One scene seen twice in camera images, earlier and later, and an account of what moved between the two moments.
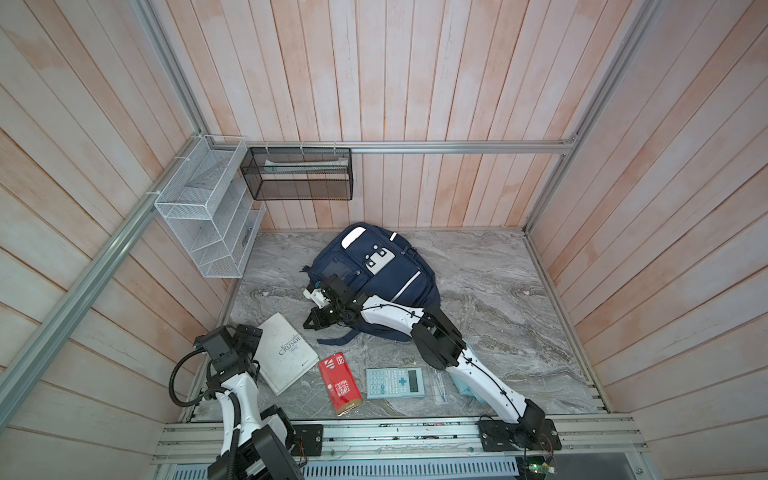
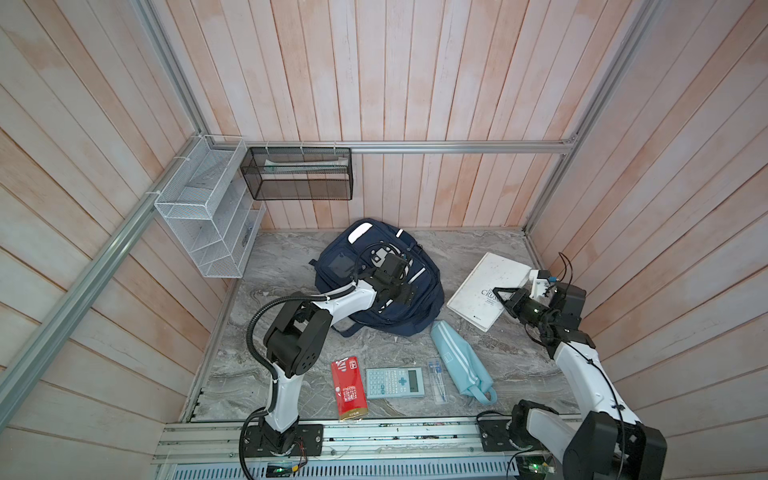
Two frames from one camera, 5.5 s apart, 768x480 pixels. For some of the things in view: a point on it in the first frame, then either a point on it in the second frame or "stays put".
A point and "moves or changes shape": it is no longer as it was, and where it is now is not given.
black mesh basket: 299,174 stays put
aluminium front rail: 407,440 stays put
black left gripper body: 247,341 → 400,292
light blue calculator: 394,382 stays put
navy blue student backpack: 376,261 stays put
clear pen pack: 440,386 stays put
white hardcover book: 284,356 moves or changes shape
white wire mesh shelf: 211,208 stays put
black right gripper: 319,320 → 513,303
